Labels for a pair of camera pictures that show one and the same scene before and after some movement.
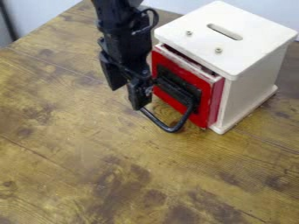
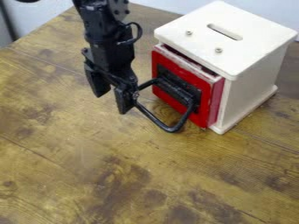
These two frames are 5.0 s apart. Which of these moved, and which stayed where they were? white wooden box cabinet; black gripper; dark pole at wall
Moved: black gripper
Stayed: dark pole at wall; white wooden box cabinet
